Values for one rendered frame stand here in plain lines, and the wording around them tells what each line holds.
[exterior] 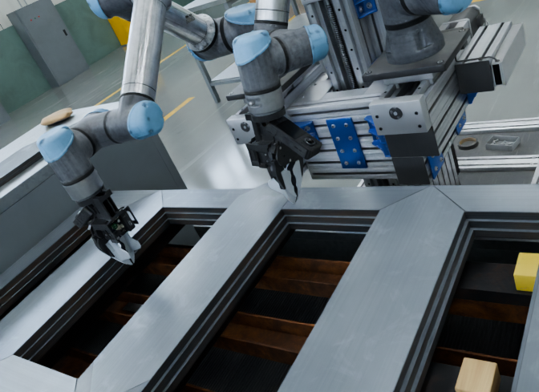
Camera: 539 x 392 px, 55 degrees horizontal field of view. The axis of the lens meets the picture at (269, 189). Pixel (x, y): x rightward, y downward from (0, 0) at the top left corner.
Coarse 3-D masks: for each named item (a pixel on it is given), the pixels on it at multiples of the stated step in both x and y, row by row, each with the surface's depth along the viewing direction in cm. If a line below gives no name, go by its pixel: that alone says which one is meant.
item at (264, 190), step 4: (264, 184) 143; (268, 184) 142; (256, 188) 142; (260, 188) 142; (264, 188) 141; (268, 188) 140; (248, 192) 142; (252, 192) 141; (256, 192) 140; (260, 192) 140; (264, 192) 139; (268, 192) 138; (272, 192) 137; (276, 192) 136; (280, 192) 135
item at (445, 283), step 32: (160, 224) 154; (288, 224) 128; (320, 224) 123; (352, 224) 118; (480, 224) 101; (512, 224) 97; (64, 256) 165; (256, 256) 119; (448, 256) 94; (96, 288) 136; (224, 288) 112; (448, 288) 91; (64, 320) 129; (224, 320) 109; (32, 352) 122; (192, 352) 102; (416, 352) 81; (160, 384) 96; (416, 384) 78
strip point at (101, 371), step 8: (96, 368) 104; (104, 368) 103; (112, 368) 102; (96, 376) 102; (104, 376) 101; (112, 376) 100; (120, 376) 99; (128, 376) 98; (136, 376) 97; (144, 376) 97; (96, 384) 100; (104, 384) 99; (112, 384) 98; (120, 384) 97; (128, 384) 96; (136, 384) 96
